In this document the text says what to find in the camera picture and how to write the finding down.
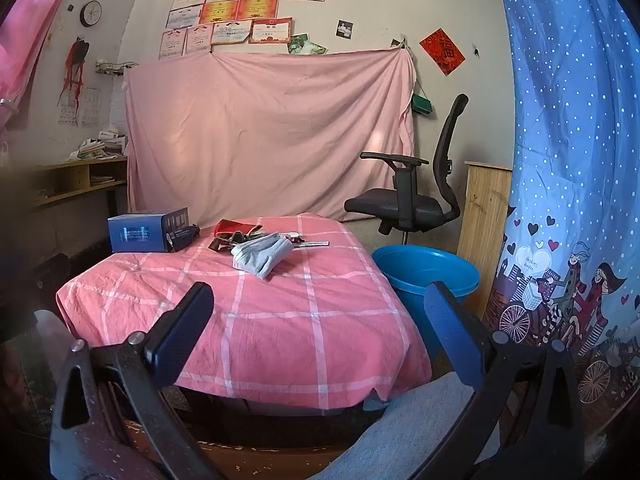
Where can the blue cardboard box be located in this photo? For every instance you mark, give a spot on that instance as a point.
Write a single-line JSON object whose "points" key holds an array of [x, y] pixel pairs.
{"points": [[137, 232]]}

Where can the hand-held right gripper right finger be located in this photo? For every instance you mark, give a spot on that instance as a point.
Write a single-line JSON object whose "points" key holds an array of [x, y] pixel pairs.
{"points": [[450, 332]]}

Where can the wooden shelf desk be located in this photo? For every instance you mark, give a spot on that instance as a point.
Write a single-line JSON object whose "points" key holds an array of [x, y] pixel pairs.
{"points": [[75, 176]]}

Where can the pink curtain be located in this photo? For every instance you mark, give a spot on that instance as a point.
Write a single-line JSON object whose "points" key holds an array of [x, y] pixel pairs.
{"points": [[30, 25]]}

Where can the blue dotted printed curtain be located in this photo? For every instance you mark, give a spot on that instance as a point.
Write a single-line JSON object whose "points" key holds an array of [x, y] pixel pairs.
{"points": [[565, 110]]}

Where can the small portrait photo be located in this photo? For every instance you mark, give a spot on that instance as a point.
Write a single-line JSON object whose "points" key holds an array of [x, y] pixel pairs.
{"points": [[345, 29]]}

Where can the red pouch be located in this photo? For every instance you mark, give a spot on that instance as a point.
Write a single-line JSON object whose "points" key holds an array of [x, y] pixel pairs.
{"points": [[230, 226]]}

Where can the brown wooden stool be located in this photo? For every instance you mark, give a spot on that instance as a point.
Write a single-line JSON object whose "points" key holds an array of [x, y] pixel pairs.
{"points": [[250, 452]]}

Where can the green hanging pouch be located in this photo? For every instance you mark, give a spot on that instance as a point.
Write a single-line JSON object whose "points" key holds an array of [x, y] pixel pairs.
{"points": [[421, 105]]}

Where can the pink checked tablecloth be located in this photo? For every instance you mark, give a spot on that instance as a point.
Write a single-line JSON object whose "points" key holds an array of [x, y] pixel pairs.
{"points": [[300, 320]]}

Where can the pink hanging bed sheet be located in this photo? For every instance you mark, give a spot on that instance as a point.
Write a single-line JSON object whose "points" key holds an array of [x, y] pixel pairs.
{"points": [[270, 135]]}

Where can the red knot wall ornament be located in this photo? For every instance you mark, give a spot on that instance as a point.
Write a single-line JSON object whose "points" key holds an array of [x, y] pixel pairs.
{"points": [[75, 57]]}

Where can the stack of books and papers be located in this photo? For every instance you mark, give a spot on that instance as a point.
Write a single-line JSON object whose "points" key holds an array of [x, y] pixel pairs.
{"points": [[100, 147]]}

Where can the black pouch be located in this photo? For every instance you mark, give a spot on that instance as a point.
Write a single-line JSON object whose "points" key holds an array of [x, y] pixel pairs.
{"points": [[182, 237]]}

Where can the group of wall certificates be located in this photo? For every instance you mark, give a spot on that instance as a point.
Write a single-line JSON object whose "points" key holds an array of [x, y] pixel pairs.
{"points": [[240, 15]]}

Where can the paper wall calendar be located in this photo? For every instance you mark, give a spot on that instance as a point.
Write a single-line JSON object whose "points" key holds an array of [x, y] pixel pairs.
{"points": [[70, 112]]}

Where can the green landscape photo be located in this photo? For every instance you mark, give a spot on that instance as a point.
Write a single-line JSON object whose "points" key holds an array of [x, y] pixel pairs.
{"points": [[296, 44], [316, 49]]}

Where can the light wooden cabinet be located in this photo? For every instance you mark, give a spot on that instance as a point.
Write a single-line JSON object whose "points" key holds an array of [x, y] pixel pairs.
{"points": [[482, 210]]}

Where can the blue plastic basin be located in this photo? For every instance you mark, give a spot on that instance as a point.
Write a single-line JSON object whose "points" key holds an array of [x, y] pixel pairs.
{"points": [[400, 285]]}

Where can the round wall clock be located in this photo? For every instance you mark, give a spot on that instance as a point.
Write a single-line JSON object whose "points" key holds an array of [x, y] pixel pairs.
{"points": [[91, 13]]}

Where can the person's right leg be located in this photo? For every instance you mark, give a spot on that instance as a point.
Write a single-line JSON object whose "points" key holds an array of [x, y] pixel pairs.
{"points": [[400, 435]]}

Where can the red paper wall decoration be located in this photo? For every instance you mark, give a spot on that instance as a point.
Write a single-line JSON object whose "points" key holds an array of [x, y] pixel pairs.
{"points": [[442, 51]]}

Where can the black office chair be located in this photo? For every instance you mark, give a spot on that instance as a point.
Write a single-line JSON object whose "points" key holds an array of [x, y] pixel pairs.
{"points": [[395, 207]]}

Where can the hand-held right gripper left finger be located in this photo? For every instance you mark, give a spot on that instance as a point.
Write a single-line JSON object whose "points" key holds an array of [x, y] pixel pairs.
{"points": [[184, 327]]}

